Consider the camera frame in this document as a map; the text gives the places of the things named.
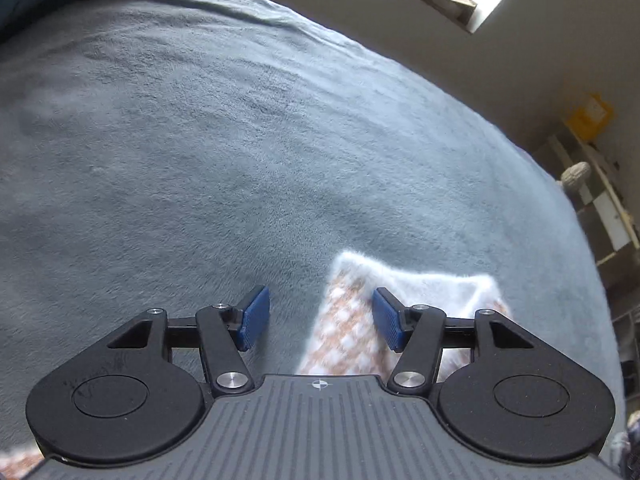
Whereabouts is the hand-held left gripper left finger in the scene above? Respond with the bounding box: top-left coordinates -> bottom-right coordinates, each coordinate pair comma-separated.
106,285 -> 272,395

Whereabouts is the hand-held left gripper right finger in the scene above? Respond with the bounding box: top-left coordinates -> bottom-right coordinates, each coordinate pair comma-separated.
372,287 -> 536,395

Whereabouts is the beige white houndstooth cardigan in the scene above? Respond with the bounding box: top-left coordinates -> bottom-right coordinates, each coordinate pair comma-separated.
295,250 -> 516,381

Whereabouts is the grey fleece blanket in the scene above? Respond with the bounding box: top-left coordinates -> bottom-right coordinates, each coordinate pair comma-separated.
0,0 -> 628,480

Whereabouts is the woven beige basket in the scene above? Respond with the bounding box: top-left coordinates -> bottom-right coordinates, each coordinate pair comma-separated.
559,160 -> 591,193

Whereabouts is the white wooden desk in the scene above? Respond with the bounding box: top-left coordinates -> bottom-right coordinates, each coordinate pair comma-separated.
530,127 -> 640,271

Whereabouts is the yellow box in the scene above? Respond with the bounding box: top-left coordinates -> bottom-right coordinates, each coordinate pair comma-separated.
565,92 -> 616,141

